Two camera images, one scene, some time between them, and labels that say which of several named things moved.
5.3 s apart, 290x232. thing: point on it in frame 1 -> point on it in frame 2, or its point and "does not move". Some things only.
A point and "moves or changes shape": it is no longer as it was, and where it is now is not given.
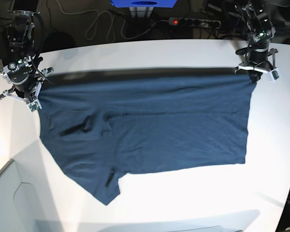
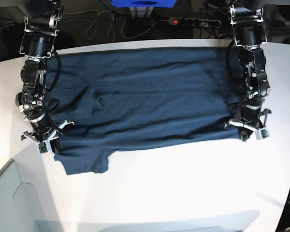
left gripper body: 22,72 -> 42,130
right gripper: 260,60 -> 252,119
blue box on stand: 143,4 does not move
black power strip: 195,22 does not move
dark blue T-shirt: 103,123 moves or changes shape
